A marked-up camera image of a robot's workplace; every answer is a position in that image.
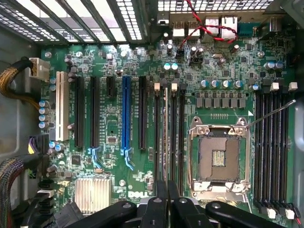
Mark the black RAM slot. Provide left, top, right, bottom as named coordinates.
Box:
left=262, top=79, right=276, bottom=219
left=254, top=89, right=263, bottom=211
left=170, top=82, right=179, bottom=188
left=153, top=82, right=162, bottom=190
left=270, top=82, right=281, bottom=209
left=279, top=82, right=298, bottom=220
left=160, top=78, right=170, bottom=183
left=179, top=83, right=188, bottom=193

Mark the silver finned heatsink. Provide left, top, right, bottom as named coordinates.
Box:
left=74, top=178, right=113, bottom=215

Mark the metal CPU socket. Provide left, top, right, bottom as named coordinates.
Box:
left=187, top=116, right=253, bottom=213

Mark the long black expansion slot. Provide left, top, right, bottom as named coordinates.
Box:
left=74, top=76, right=85, bottom=148
left=90, top=76, right=101, bottom=148
left=138, top=76, right=148, bottom=150

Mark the blue expansion slot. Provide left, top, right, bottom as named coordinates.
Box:
left=120, top=76, right=135, bottom=171

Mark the thin metal locking lever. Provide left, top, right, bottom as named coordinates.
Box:
left=246, top=99, right=297, bottom=129

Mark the short black expansion slot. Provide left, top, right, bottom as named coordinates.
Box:
left=106, top=76, right=116, bottom=97

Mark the white expansion slot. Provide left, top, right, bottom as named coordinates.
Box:
left=55, top=71, right=70, bottom=142

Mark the green Dell motherboard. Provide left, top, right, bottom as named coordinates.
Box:
left=39, top=14, right=298, bottom=228

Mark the white power connector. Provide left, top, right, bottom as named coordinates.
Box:
left=28, top=57, right=51, bottom=83

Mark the silver rear port block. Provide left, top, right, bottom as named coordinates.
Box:
left=156, top=11, right=238, bottom=38

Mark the black flat data cable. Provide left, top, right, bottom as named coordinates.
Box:
left=14, top=179, right=84, bottom=228

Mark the black connector with coloured wires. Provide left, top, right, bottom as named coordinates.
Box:
left=28, top=134, right=50, bottom=155

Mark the multicoloured braided cable bundle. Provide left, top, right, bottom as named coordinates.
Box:
left=0, top=157, right=27, bottom=228

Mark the red and black twisted wire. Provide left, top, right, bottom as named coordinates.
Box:
left=179, top=0, right=239, bottom=52

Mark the yellow black braided power cable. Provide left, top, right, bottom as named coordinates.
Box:
left=0, top=59, right=46, bottom=111

